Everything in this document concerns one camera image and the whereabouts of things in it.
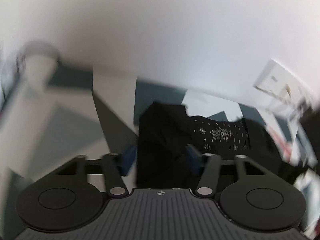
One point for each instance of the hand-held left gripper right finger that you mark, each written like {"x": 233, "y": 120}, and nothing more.
{"x": 192, "y": 160}

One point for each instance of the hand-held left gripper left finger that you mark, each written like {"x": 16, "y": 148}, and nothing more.
{"x": 130, "y": 161}

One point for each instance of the black embroidered shirt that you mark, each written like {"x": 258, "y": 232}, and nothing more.
{"x": 165, "y": 135}

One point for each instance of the geometric patterned cloth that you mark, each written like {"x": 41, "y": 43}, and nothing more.
{"x": 62, "y": 122}

